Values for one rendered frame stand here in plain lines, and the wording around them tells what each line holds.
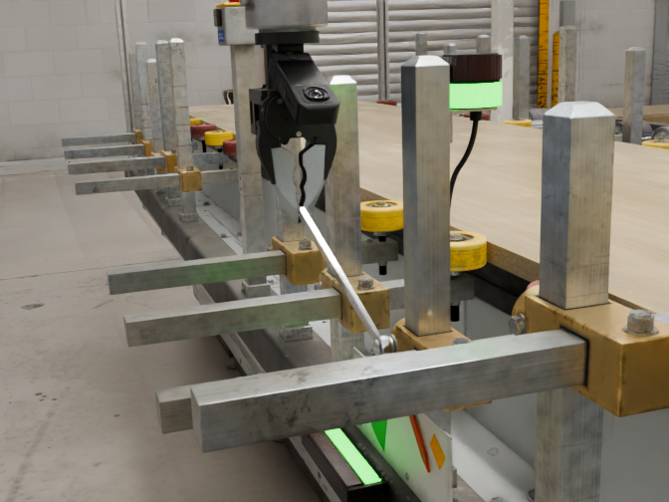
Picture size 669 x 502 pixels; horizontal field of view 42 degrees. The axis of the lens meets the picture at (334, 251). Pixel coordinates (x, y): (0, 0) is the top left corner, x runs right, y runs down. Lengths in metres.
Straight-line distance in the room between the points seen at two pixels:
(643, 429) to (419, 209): 0.33
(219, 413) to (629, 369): 0.25
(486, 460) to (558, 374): 0.59
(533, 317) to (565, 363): 0.07
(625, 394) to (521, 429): 0.61
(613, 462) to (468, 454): 0.24
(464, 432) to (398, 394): 0.71
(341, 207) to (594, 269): 0.50
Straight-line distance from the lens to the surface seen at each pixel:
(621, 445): 1.00
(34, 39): 8.76
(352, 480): 0.96
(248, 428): 0.52
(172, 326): 1.02
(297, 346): 1.35
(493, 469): 1.16
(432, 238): 0.84
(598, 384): 0.59
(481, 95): 0.83
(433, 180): 0.83
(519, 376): 0.58
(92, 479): 2.57
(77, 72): 8.78
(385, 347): 0.90
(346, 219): 1.08
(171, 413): 0.78
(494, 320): 1.19
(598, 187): 0.62
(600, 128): 0.61
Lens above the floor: 1.16
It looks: 14 degrees down
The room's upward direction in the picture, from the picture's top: 2 degrees counter-clockwise
